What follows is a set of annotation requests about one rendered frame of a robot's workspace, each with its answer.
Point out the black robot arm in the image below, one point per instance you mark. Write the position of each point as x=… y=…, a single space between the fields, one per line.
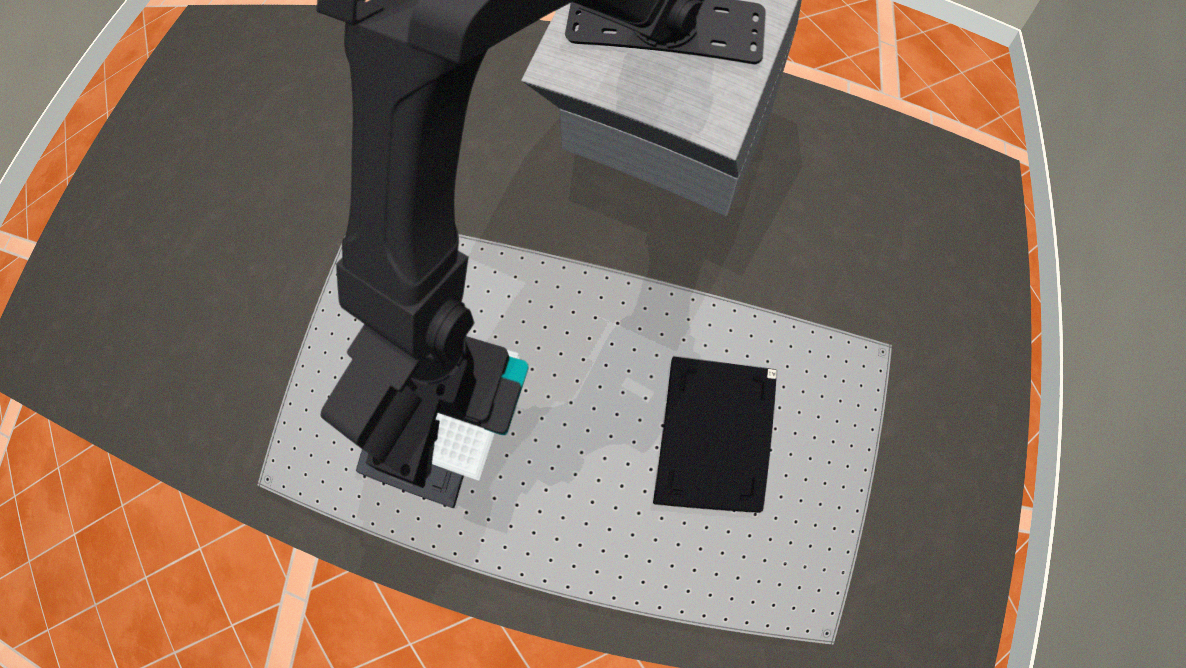
x=401 y=273

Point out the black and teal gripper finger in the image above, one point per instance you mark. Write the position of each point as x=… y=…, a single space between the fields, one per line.
x=516 y=370

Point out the white well plate lid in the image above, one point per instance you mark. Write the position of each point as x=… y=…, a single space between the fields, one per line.
x=460 y=446

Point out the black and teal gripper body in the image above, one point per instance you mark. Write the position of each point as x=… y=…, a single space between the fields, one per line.
x=490 y=407

